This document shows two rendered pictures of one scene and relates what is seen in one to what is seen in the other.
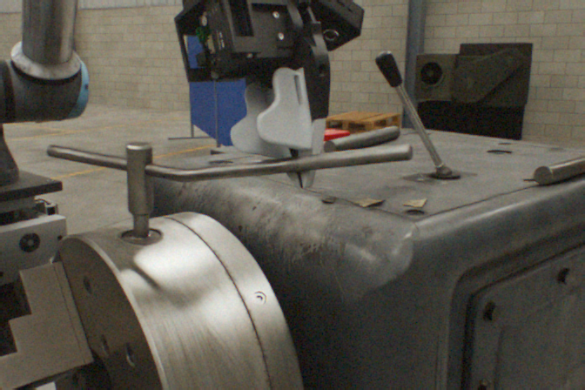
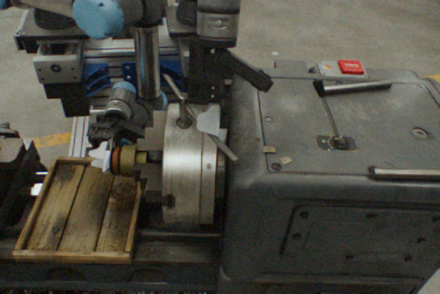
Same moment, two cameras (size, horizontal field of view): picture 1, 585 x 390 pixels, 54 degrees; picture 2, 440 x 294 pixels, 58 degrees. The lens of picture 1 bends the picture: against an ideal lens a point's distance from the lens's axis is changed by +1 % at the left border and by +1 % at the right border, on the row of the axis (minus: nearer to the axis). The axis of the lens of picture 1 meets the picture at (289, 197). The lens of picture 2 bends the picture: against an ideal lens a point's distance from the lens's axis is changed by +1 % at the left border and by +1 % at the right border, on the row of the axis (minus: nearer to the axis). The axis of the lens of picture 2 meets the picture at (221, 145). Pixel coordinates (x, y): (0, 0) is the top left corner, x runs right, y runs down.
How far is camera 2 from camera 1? 57 cm
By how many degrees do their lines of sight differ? 42
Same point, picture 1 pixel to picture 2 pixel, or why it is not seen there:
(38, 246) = not seen: hidden behind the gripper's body
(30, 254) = not seen: hidden behind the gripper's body
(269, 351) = (203, 185)
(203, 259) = (196, 143)
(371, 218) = (254, 160)
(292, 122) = (212, 126)
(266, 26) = (207, 91)
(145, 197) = (183, 113)
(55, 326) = (159, 134)
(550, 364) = (353, 244)
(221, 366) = (183, 183)
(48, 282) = (161, 118)
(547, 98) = not seen: outside the picture
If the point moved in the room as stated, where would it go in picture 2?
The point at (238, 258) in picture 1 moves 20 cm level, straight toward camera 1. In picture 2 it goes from (210, 147) to (152, 203)
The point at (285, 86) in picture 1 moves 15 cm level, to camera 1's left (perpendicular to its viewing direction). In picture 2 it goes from (213, 112) to (157, 81)
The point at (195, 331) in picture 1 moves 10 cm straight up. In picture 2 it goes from (178, 169) to (177, 136)
